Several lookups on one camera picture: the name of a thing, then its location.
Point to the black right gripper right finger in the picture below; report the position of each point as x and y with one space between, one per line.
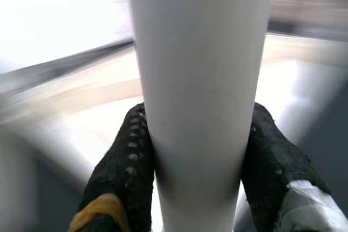
269 161

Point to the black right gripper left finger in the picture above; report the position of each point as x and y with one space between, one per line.
122 166

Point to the white plastic table leg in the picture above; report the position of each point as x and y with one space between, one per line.
201 52

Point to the yellow rubber band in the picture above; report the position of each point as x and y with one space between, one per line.
103 207

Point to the white plastic table top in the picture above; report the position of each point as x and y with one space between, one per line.
81 93

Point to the black tablecloth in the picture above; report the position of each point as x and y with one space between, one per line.
35 188

